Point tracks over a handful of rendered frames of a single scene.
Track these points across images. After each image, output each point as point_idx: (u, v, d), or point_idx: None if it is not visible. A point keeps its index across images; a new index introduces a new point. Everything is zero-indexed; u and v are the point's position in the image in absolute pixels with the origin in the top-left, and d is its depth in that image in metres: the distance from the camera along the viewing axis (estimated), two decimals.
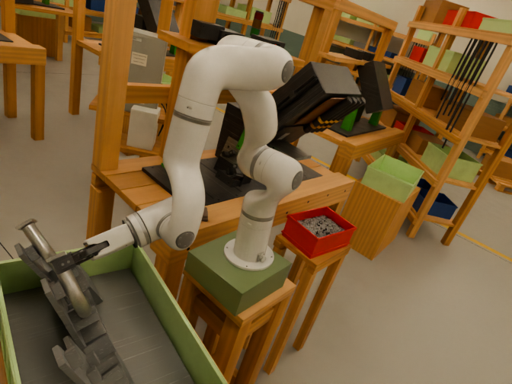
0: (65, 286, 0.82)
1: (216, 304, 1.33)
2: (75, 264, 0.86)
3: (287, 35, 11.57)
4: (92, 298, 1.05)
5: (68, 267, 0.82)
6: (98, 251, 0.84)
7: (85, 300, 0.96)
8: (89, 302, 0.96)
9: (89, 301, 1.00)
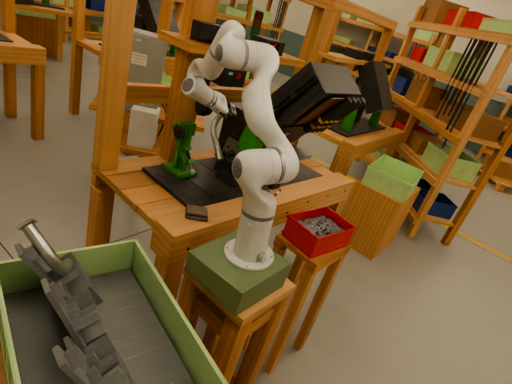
0: None
1: (216, 304, 1.33)
2: None
3: (287, 35, 11.57)
4: (92, 298, 1.05)
5: None
6: None
7: (217, 143, 1.89)
8: (215, 142, 1.89)
9: (216, 150, 1.88)
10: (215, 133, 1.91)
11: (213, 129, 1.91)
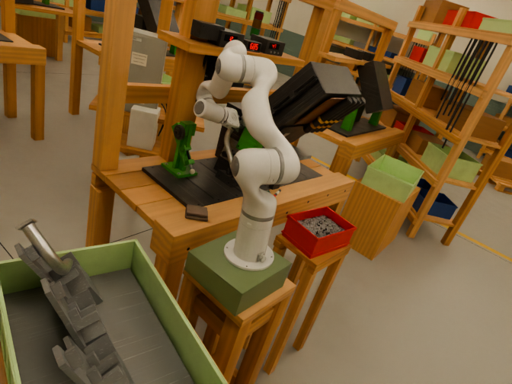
0: None
1: (216, 304, 1.33)
2: None
3: (287, 35, 11.57)
4: (92, 298, 1.05)
5: (238, 119, 1.98)
6: None
7: (230, 154, 2.00)
8: (228, 154, 2.00)
9: (229, 161, 1.99)
10: (228, 144, 2.02)
11: (227, 141, 2.02)
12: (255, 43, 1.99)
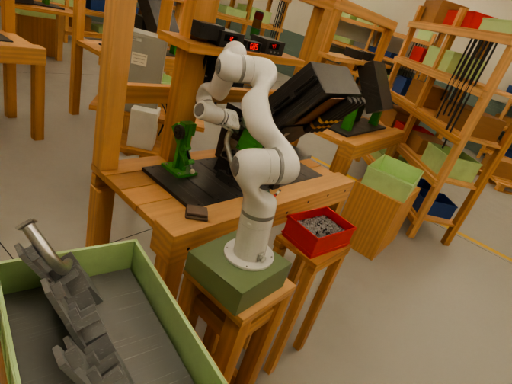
0: None
1: (216, 304, 1.33)
2: None
3: (287, 35, 11.57)
4: (92, 298, 1.05)
5: (238, 120, 1.98)
6: None
7: (231, 155, 2.00)
8: (228, 155, 2.00)
9: (230, 162, 1.99)
10: (228, 145, 2.02)
11: (227, 142, 2.02)
12: (255, 43, 1.99)
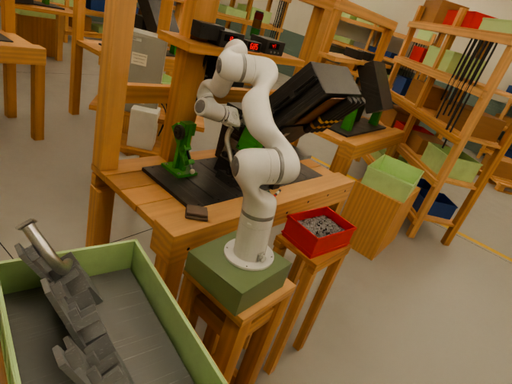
0: None
1: (216, 304, 1.33)
2: None
3: (287, 35, 11.57)
4: (92, 298, 1.05)
5: (238, 118, 1.98)
6: None
7: (231, 153, 2.00)
8: (228, 152, 2.00)
9: (229, 159, 1.99)
10: (229, 142, 2.02)
11: (227, 139, 2.02)
12: (255, 43, 1.99)
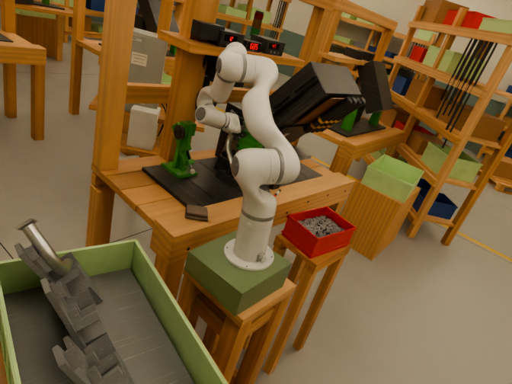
0: None
1: (216, 304, 1.33)
2: (238, 135, 1.94)
3: (287, 35, 11.57)
4: (92, 298, 1.05)
5: None
6: None
7: (232, 159, 2.00)
8: (229, 158, 2.00)
9: (231, 166, 1.99)
10: (230, 149, 2.01)
11: (228, 146, 2.01)
12: (255, 43, 1.99)
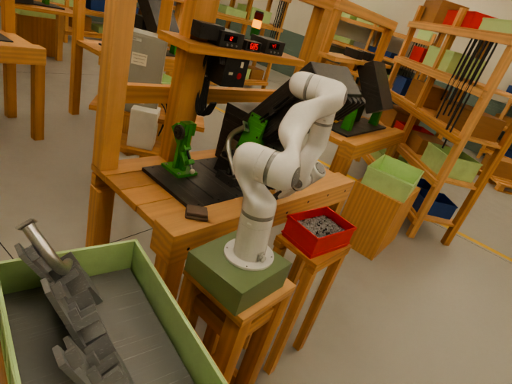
0: None
1: (216, 304, 1.33)
2: (276, 193, 1.89)
3: (287, 35, 11.57)
4: (92, 298, 1.05)
5: None
6: None
7: (232, 159, 2.00)
8: (229, 158, 2.00)
9: (231, 166, 1.99)
10: (230, 149, 2.01)
11: (228, 146, 2.01)
12: (255, 43, 1.99)
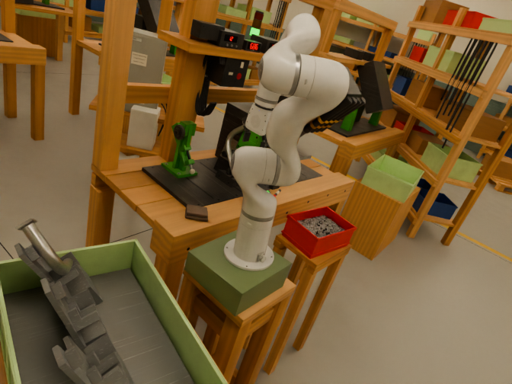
0: None
1: (216, 304, 1.33)
2: (250, 132, 1.48)
3: None
4: (92, 298, 1.05)
5: (265, 145, 1.43)
6: None
7: None
8: (229, 158, 2.00)
9: (231, 166, 1.99)
10: (230, 149, 2.01)
11: (228, 146, 2.01)
12: (255, 43, 1.99)
